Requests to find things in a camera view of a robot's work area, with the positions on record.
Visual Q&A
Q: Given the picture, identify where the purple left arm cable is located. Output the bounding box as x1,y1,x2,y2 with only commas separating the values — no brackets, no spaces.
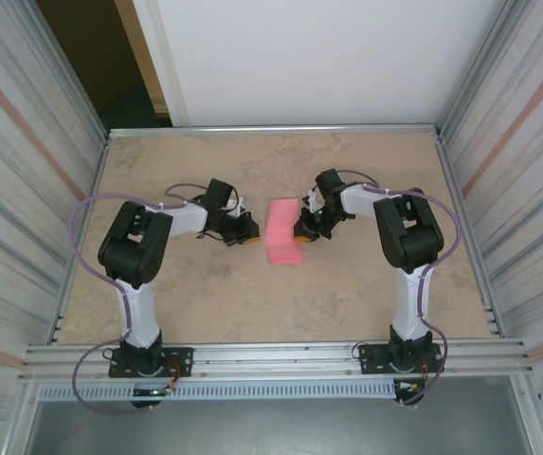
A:
70,182,218,416

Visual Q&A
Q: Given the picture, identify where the beige wooden door frame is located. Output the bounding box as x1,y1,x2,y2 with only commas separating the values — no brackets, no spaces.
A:
113,0,173,116

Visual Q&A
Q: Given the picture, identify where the wide aluminium mounting rail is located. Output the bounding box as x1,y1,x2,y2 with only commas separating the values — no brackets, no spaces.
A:
17,337,535,383

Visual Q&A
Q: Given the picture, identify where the aluminium table edge rail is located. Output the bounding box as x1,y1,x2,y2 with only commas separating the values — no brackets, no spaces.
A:
106,123,443,140

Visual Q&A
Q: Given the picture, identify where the pink cloth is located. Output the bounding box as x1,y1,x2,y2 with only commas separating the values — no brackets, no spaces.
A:
264,198,306,266

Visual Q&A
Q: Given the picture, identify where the small controller board green light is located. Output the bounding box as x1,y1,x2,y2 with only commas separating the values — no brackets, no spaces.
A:
131,386,175,398

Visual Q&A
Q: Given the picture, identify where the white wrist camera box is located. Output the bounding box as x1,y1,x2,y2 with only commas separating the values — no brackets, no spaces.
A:
304,186,323,214
226,195,249,220

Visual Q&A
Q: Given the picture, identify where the small connector board with wires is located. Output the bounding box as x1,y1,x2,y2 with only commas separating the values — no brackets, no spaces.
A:
393,380,427,407

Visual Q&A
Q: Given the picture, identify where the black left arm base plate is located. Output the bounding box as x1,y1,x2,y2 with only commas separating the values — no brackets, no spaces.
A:
108,347,194,379

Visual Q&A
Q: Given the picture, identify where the aluminium frame post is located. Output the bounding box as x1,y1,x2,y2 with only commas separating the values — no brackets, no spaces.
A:
28,0,111,138
440,0,526,137

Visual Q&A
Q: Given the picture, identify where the grey slotted cable duct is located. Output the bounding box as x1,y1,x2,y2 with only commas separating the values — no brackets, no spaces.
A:
37,381,398,400

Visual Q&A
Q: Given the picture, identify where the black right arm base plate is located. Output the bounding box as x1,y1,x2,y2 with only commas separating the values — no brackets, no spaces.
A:
358,341,444,375

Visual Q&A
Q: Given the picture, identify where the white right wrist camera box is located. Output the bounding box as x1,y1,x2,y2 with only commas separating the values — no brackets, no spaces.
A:
304,186,323,214

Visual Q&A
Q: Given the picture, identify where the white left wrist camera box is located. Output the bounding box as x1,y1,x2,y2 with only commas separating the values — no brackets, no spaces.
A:
226,195,249,220

